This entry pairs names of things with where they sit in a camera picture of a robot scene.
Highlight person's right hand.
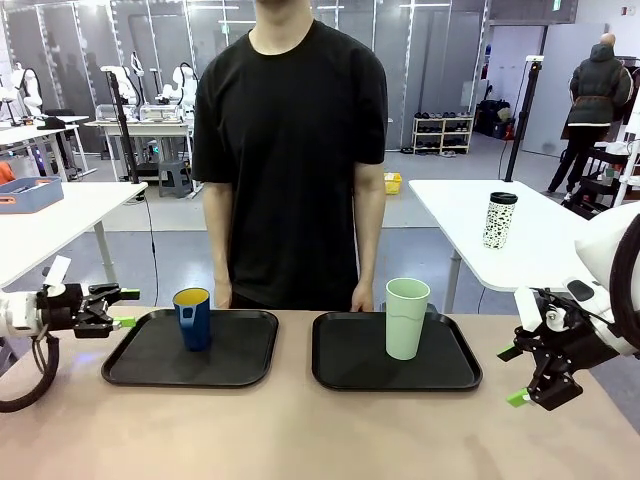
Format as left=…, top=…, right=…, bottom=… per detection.
left=213, top=279, right=235, bottom=310

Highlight white workbench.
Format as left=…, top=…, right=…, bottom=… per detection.
left=83, top=118, right=197, bottom=197

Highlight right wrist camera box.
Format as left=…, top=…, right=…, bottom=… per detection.
left=513, top=286, right=572, bottom=332

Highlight person's left forearm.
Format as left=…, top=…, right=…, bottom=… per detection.
left=351, top=212, right=387, bottom=289

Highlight pale green tall cup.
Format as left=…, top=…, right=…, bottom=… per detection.
left=384, top=277, right=432, bottom=361

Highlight black bag pile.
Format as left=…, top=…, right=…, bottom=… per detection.
left=474, top=98, right=516, bottom=140

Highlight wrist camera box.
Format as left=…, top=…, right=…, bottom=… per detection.
left=513, top=286, right=572, bottom=332
left=42, top=255, right=72, bottom=297

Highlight small white desk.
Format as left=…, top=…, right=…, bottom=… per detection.
left=0, top=114, right=99, bottom=184

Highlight right arm black hose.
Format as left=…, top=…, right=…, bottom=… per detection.
left=608, top=213, right=640, bottom=359

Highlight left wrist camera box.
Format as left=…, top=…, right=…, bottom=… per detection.
left=42, top=255, right=72, bottom=297

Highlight black stand white top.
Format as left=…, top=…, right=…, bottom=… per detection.
left=503, top=55, right=545, bottom=184

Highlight blue storage bin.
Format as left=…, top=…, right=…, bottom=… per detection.
left=0, top=176, right=65, bottom=215

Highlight person in black puffer jacket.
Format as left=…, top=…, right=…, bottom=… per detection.
left=547, top=33, right=635, bottom=194

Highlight clear plastic box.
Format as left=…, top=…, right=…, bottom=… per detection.
left=138, top=103, right=184, bottom=124
left=94, top=103, right=139, bottom=124

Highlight grey step stool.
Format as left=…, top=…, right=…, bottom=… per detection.
left=158, top=159, right=194, bottom=199

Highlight wooden shoe rack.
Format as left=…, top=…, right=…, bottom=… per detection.
left=412, top=115, right=475, bottom=156

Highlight black plastic tray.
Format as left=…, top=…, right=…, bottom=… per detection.
left=311, top=310, right=484, bottom=393
left=101, top=308, right=280, bottom=390

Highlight person in black t-shirt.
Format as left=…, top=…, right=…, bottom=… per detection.
left=191, top=0, right=389, bottom=311

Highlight black camera stand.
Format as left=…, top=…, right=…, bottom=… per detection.
left=99, top=65, right=141, bottom=185

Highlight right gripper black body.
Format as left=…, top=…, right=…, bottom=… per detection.
left=513, top=322, right=621, bottom=413

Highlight blue cup yellow inside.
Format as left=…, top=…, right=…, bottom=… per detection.
left=172, top=287, right=213, bottom=353

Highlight black utility trolley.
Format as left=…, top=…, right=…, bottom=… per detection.
left=569, top=141, right=640, bottom=214

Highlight left arm black hose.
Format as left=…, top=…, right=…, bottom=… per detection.
left=0, top=327, right=62, bottom=414

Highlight arm black hose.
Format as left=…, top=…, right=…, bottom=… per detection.
left=608, top=213, right=640, bottom=359
left=0, top=327, right=62, bottom=414

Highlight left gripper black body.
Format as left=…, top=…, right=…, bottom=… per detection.
left=34, top=283, right=92, bottom=337

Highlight person's left hand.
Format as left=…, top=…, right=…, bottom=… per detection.
left=349, top=282, right=377, bottom=314

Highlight white tumbler black spots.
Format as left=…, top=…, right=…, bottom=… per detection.
left=482, top=191, right=519, bottom=250

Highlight person's right forearm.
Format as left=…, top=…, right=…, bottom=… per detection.
left=205, top=214, right=236, bottom=285

